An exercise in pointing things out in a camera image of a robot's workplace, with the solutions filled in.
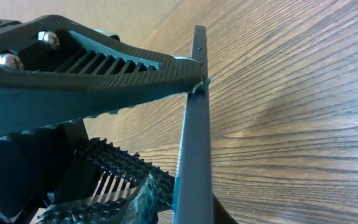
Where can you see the Samsung Galaxy smartphone blue screen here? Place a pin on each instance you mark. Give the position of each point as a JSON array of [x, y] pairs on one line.
[[193, 196]]

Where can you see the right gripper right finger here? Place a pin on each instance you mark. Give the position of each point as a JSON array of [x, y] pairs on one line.
[[130, 190]]

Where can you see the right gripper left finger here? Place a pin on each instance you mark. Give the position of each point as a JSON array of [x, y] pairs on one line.
[[55, 71]]

